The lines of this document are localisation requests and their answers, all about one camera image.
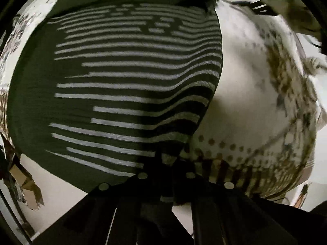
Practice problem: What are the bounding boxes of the cardboard pieces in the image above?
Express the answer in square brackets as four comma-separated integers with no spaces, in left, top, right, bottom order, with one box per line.
[9,162,44,211]

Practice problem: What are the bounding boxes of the dark grey-striped sweater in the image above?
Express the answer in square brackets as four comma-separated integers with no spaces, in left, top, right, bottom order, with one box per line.
[6,0,223,203]

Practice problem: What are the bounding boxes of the floral bed blanket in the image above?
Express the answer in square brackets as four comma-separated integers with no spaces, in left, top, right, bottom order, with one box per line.
[0,0,327,201]

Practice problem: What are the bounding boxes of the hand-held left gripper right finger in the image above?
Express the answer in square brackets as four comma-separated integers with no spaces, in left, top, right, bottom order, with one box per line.
[174,158,299,245]

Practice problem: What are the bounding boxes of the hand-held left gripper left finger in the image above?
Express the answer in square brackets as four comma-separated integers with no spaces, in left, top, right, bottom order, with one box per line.
[33,153,195,245]

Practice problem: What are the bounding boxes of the folded black white striped sweater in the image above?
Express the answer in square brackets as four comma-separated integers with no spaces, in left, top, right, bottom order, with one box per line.
[251,0,272,15]

